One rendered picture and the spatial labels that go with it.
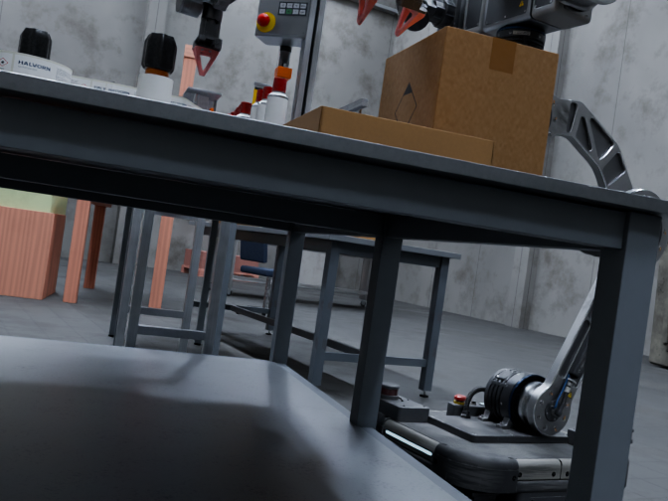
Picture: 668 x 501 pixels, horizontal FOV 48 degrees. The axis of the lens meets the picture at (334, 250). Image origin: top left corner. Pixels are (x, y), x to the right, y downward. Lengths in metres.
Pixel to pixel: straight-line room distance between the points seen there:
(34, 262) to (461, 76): 5.30
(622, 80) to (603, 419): 10.06
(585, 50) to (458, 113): 10.42
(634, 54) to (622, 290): 10.01
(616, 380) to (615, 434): 0.08
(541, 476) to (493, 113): 0.99
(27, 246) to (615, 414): 5.60
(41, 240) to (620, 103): 7.71
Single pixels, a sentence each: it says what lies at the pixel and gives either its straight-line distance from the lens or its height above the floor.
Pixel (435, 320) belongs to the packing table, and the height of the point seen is 0.41.
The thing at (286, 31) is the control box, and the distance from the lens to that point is 2.30.
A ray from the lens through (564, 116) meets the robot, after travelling 2.23.
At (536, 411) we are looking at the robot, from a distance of 2.20.
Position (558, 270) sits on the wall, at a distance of 11.28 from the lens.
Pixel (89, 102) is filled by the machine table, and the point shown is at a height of 0.81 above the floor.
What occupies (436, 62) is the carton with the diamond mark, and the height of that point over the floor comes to 1.06.
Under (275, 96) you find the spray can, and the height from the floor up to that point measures 1.04.
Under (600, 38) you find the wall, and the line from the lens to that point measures 11.70.
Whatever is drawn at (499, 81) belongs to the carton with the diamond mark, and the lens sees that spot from 1.48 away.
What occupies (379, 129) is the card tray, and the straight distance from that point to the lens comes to 1.03.
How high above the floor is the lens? 0.68
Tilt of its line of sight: level
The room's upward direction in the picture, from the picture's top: 8 degrees clockwise
